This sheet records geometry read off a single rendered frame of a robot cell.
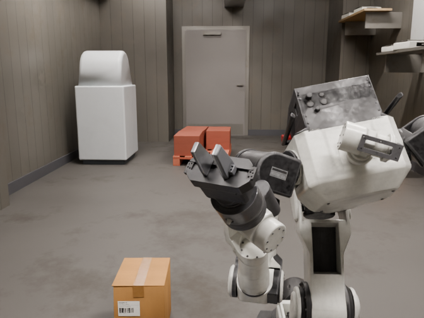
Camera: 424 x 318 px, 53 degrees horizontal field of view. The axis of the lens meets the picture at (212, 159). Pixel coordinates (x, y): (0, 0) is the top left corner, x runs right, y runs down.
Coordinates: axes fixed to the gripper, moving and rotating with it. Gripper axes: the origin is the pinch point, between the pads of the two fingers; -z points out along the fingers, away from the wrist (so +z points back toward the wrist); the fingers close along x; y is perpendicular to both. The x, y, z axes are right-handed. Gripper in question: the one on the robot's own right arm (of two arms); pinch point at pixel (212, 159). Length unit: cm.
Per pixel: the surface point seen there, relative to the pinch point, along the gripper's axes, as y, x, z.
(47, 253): -4, -203, 171
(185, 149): -221, -280, 370
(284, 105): -487, -264, 594
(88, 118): -207, -396, 298
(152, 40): -437, -447, 368
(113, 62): -280, -372, 264
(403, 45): -350, -22, 306
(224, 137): -276, -256, 415
